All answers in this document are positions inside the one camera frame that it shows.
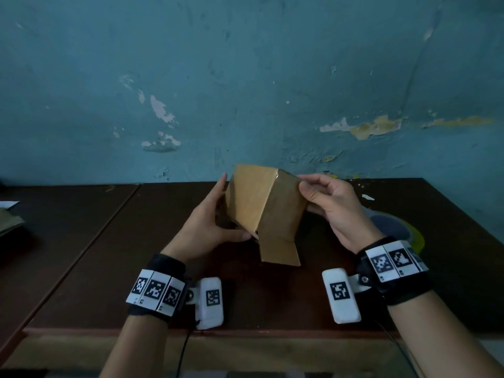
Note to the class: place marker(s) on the person's right hand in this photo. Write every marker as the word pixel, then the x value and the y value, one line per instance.
pixel 346 216

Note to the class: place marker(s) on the person's left hand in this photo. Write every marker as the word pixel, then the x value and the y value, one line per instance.
pixel 201 232

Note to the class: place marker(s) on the orange tape dispenser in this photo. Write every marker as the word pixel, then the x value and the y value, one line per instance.
pixel 390 226

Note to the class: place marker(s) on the brown cardboard box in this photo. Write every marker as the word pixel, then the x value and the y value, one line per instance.
pixel 252 192

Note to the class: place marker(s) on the person's right forearm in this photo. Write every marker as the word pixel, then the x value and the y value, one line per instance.
pixel 441 338

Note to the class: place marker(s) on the person's left forearm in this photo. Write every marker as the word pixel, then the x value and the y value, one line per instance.
pixel 134 350

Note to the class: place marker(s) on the stack of flat cardboard sheets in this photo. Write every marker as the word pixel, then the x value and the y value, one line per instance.
pixel 8 222

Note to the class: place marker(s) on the white paper scrap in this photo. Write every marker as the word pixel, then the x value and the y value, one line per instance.
pixel 368 197

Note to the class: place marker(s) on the black left wristband with markers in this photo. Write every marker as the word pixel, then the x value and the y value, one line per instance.
pixel 169 263

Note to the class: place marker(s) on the black wristband with markers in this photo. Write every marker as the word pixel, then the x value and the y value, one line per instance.
pixel 409 291
pixel 169 263

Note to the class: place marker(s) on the black right wristband with markers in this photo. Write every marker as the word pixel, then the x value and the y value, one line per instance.
pixel 409 291

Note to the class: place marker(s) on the white paper sheet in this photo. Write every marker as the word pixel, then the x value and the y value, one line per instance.
pixel 8 204

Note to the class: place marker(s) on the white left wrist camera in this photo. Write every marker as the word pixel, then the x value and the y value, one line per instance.
pixel 210 318

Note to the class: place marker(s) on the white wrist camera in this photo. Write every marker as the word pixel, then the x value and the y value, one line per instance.
pixel 346 312
pixel 210 318

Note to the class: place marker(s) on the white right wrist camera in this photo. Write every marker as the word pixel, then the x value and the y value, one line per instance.
pixel 346 312

